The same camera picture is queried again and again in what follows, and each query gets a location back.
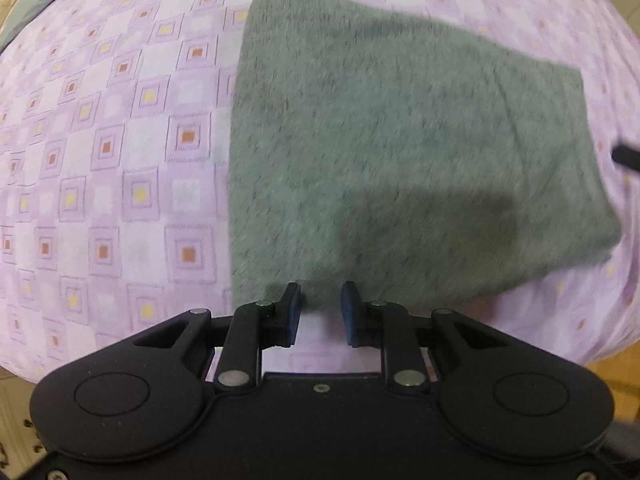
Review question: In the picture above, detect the pile of clothes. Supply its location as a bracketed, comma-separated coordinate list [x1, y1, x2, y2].
[0, 0, 103, 53]

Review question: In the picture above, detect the purple checked bedsheet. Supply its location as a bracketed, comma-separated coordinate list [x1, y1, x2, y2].
[0, 0, 640, 383]

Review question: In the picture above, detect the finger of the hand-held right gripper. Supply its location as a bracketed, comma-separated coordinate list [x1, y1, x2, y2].
[612, 144, 640, 177]

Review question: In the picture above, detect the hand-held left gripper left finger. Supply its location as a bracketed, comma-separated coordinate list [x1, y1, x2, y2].
[132, 281, 304, 396]

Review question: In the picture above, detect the grey-green towel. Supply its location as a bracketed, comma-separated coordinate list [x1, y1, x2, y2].
[226, 0, 623, 313]

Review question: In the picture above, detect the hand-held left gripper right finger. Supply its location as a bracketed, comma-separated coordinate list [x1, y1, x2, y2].
[340, 281, 508, 396]

